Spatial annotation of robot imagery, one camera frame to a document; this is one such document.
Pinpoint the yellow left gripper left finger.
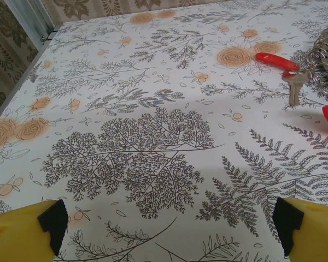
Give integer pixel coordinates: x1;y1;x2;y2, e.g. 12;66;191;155
0;199;69;262

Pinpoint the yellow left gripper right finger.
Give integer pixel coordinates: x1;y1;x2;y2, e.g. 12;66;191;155
272;196;328;262

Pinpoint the silver metal key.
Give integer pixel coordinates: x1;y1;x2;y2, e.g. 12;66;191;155
282;69;312;107

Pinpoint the aluminium frame post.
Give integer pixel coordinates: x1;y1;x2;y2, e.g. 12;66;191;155
9;0;58;44

